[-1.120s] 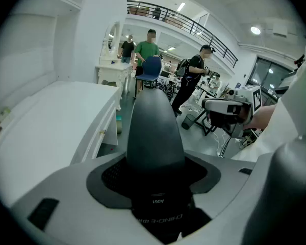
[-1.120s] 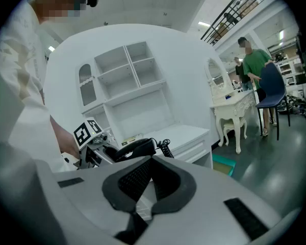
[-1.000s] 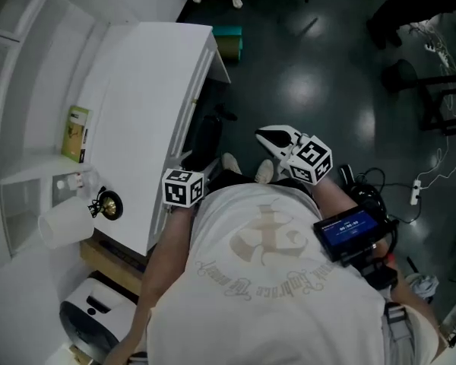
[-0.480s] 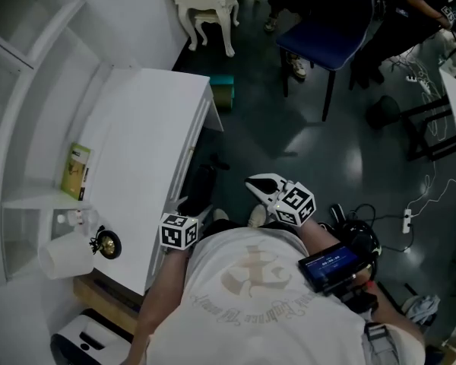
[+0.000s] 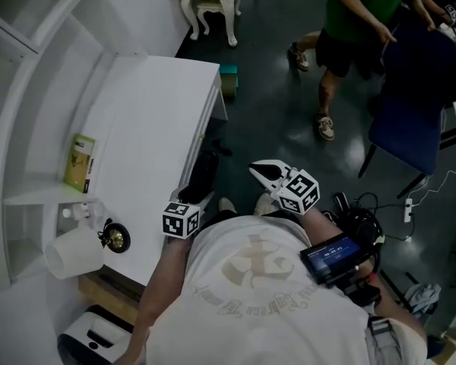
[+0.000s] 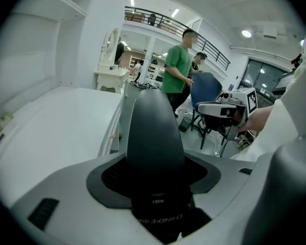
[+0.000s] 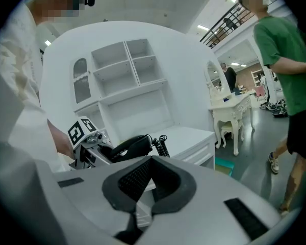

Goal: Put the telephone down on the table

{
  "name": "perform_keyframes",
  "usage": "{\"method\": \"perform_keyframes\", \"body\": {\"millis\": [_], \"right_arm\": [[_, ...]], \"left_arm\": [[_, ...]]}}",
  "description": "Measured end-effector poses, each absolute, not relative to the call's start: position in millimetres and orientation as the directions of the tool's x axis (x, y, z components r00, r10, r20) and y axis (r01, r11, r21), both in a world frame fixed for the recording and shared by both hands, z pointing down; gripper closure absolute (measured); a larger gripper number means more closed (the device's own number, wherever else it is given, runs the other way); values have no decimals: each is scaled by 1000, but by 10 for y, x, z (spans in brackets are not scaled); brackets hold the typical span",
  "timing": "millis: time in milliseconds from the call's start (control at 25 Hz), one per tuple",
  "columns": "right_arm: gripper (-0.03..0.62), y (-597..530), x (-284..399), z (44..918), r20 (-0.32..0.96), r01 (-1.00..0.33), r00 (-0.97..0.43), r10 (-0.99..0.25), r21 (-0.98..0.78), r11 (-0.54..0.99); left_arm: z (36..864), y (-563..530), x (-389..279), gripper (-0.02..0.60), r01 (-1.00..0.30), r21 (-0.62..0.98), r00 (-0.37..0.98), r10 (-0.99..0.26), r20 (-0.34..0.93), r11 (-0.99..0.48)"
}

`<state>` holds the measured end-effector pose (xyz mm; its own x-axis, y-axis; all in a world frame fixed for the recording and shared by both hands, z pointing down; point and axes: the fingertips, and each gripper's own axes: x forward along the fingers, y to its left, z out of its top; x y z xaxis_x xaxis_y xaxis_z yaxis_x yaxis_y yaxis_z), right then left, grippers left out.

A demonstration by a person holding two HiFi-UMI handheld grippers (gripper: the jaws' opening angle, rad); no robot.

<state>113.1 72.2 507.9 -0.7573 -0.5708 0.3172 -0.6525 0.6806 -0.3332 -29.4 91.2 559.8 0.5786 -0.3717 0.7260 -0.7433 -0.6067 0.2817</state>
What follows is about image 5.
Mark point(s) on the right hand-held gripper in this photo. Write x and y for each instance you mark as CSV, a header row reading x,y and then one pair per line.
x,y
298,192

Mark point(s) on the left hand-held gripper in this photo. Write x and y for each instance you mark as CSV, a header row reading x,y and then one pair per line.
x,y
180,221

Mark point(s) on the person's left forearm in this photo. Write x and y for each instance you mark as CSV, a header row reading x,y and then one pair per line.
x,y
163,287

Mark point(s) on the person's right forearm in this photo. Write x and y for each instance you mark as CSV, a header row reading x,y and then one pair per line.
x,y
325,224

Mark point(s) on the person's white right shoe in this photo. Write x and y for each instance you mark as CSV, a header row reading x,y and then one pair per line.
x,y
263,204

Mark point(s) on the person's white shoe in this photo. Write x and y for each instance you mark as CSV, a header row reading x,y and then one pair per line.
x,y
263,204
226,205

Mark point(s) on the person's white left shoe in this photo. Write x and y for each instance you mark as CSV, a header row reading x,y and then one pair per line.
x,y
226,205

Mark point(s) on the white table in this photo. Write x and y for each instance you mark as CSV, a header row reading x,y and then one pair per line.
x,y
148,127

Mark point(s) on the black screen device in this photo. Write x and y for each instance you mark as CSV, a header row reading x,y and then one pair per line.
x,y
332,259

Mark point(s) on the teal box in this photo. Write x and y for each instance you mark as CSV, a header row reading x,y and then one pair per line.
x,y
230,68

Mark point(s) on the person's white printed t-shirt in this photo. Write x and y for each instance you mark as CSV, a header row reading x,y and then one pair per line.
x,y
258,291

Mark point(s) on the green book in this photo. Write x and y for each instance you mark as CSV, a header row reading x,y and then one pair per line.
x,y
80,164

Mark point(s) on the wooden crate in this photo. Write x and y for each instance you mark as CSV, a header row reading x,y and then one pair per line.
x,y
110,291

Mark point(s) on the table lamp with white shade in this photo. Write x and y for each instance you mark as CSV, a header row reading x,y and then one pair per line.
x,y
74,251

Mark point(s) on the white power strip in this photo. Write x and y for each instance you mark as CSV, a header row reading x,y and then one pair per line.
x,y
408,209

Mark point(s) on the blue chair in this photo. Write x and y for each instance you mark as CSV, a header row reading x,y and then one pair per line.
x,y
414,101

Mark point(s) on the white and black appliance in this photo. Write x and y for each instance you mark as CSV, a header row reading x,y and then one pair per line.
x,y
93,337

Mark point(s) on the white ornate stool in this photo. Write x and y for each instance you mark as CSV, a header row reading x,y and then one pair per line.
x,y
213,2

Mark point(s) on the white shelf unit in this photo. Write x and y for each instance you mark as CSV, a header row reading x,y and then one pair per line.
x,y
30,89

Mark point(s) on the grey cloth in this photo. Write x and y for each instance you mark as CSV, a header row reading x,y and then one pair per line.
x,y
423,297

